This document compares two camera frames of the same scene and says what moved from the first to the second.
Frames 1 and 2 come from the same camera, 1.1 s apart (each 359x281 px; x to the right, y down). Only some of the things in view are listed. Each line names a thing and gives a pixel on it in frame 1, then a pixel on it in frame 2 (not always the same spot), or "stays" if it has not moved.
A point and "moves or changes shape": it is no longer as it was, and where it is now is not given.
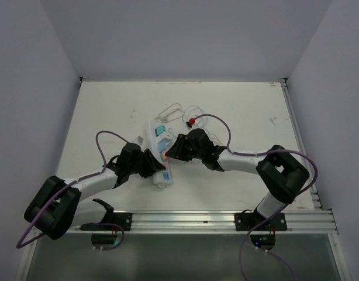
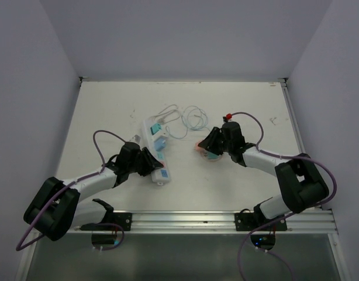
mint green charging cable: (194, 106) → (175, 137)
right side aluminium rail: (311, 183) stays
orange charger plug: (164, 152) moves or changes shape
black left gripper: (150, 161) stays
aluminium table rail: (309, 222) stays
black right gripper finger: (178, 149) → (213, 141)
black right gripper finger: (188, 154) → (217, 149)
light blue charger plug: (163, 145) moves or changes shape
